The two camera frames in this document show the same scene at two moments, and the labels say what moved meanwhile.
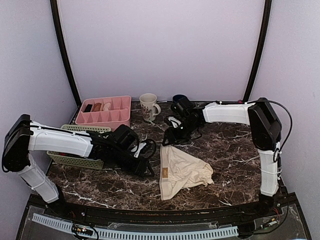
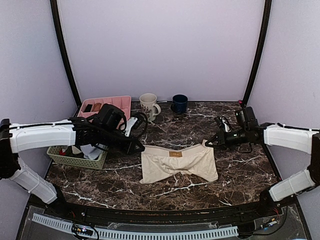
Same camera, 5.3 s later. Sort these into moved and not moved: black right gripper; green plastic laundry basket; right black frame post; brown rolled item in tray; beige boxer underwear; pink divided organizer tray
Moved: black right gripper; beige boxer underwear
Not moved: green plastic laundry basket; pink divided organizer tray; right black frame post; brown rolled item in tray
